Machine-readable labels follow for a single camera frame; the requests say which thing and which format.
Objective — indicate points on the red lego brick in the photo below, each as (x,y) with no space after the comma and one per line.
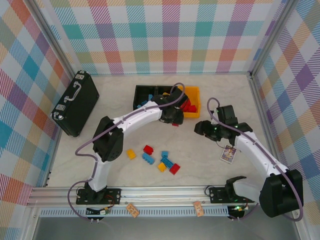
(185,106)
(189,101)
(192,109)
(148,149)
(174,168)

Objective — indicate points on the yellow plastic bin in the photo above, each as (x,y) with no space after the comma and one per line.
(195,92)

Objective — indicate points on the wide aluminium base rail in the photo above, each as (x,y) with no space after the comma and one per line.
(162,195)

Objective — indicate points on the small power connector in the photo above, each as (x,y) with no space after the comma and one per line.
(105,212)
(238,209)

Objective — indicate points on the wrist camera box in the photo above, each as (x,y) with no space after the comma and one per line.
(179,96)
(227,115)

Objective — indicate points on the orange paper ticket tag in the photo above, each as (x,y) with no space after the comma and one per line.
(198,208)
(132,210)

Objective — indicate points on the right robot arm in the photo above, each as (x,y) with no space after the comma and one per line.
(280,195)

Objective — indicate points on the black plastic bin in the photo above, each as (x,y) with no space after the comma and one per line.
(140,91)
(160,90)

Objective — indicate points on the aluminium side rail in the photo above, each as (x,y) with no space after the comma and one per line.
(48,176)
(265,125)

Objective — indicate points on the grey metal panel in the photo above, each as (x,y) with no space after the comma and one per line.
(162,228)

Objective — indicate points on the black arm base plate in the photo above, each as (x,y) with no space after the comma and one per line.
(112,196)
(216,195)

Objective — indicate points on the aluminium frame post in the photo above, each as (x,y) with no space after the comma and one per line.
(55,37)
(271,37)

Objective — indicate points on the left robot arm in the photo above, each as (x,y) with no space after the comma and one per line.
(108,145)

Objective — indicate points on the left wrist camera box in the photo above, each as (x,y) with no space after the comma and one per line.
(179,96)

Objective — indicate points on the small colourful printed card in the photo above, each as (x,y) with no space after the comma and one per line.
(228,154)

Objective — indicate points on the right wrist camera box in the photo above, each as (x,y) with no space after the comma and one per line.
(227,115)

